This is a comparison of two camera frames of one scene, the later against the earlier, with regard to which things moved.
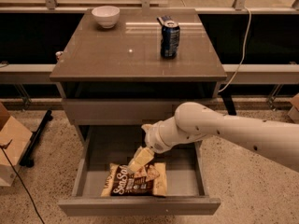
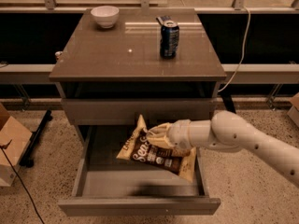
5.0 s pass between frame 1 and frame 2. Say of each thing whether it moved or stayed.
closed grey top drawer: stayed
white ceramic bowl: stayed
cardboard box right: stayed
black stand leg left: stayed
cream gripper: moved
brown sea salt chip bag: moved
